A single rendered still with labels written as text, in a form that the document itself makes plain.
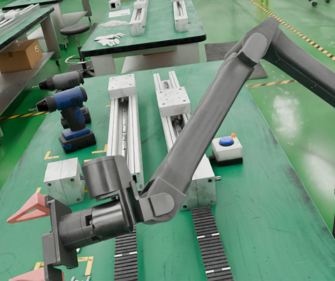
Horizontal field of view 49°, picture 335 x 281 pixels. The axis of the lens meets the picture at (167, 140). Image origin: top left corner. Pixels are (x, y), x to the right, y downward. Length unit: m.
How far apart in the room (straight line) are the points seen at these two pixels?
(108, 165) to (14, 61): 4.27
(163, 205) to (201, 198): 0.40
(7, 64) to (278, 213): 4.23
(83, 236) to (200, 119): 0.29
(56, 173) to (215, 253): 0.51
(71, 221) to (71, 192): 0.49
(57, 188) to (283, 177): 0.64
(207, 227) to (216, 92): 0.34
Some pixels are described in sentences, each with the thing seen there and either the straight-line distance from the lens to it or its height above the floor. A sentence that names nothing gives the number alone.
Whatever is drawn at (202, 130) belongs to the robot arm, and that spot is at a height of 1.11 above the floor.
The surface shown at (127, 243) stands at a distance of 0.88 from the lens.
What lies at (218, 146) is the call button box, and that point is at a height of 0.84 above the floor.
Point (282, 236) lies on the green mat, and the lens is 0.92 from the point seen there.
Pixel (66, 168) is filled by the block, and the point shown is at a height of 0.87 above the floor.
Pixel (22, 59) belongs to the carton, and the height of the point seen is 0.36.
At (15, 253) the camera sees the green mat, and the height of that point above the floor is 0.78.
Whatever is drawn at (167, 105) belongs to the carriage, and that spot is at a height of 0.90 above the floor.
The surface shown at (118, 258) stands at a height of 0.81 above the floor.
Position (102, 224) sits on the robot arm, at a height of 1.05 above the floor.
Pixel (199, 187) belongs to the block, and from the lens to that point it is 0.95.
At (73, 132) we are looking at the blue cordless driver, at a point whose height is 0.85.
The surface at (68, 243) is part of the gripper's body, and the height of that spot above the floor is 1.03.
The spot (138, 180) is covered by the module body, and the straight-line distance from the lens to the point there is 1.03.
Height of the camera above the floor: 1.42
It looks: 29 degrees down
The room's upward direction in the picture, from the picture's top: 8 degrees counter-clockwise
